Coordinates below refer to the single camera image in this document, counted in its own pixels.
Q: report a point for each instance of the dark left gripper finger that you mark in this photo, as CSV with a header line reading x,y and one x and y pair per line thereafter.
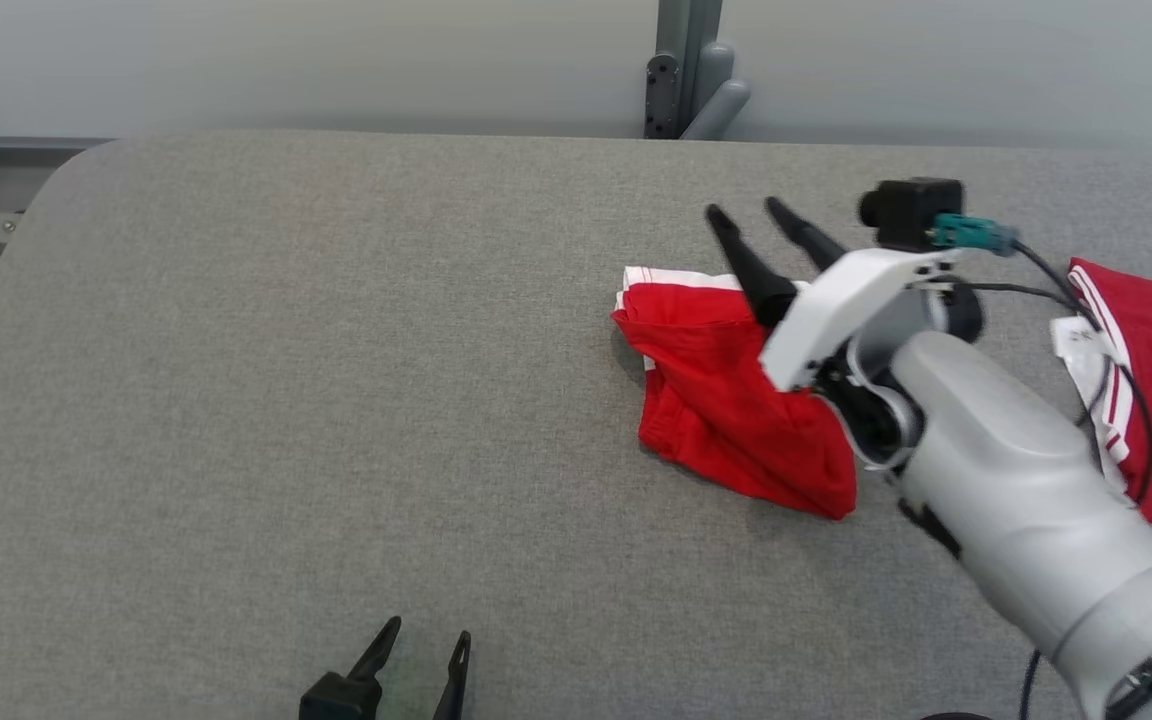
x,y
341,700
454,690

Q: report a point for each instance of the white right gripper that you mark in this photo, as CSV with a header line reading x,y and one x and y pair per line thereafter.
x,y
836,300

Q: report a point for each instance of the dark red garment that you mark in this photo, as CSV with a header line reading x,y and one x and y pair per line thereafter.
x,y
716,400

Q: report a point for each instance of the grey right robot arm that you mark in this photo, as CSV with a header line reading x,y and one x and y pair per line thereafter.
x,y
1016,470

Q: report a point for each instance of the grey metal post bracket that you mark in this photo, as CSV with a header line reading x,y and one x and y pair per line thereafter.
x,y
686,70

